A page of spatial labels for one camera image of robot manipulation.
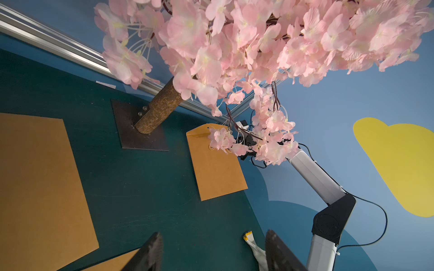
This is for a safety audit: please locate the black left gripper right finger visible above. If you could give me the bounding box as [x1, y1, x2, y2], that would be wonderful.
[265, 230, 307, 271]

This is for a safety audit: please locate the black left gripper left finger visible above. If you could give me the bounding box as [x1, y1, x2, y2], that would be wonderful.
[121, 232, 163, 271]

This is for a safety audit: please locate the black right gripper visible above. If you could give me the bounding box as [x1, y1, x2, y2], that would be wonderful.
[235, 120, 257, 159]

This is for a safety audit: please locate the brown kraft file bag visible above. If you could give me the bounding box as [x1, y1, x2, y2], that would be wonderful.
[186, 124, 248, 201]

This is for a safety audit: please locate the brown kraft envelope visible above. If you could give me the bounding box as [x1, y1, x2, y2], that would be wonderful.
[83, 248, 139, 271]
[1, 113, 99, 271]

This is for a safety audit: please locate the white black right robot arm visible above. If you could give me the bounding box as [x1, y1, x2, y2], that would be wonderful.
[246, 149, 356, 271]

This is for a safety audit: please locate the white yellow cloth strip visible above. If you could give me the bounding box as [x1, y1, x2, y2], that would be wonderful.
[243, 231, 269, 271]

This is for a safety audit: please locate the pink cherry blossom tree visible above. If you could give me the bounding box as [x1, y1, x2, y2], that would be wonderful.
[94, 1, 434, 165]

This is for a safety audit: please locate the dark metal tree base plate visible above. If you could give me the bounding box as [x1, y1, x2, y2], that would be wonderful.
[111, 99, 169, 151]

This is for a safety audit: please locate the aluminium back rail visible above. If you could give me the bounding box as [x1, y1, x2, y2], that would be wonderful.
[0, 3, 228, 123]

